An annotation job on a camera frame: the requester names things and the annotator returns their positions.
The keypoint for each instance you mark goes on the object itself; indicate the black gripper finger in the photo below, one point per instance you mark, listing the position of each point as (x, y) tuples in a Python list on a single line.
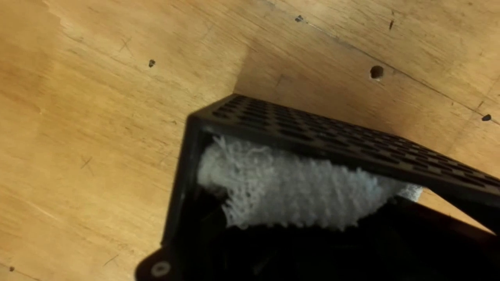
[(156, 271)]

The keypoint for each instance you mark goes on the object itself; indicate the white terry towel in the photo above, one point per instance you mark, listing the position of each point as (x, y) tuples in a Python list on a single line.
[(290, 188)]

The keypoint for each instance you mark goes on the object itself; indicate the black perforated plastic box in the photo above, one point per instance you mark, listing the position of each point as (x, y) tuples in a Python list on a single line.
[(312, 130)]

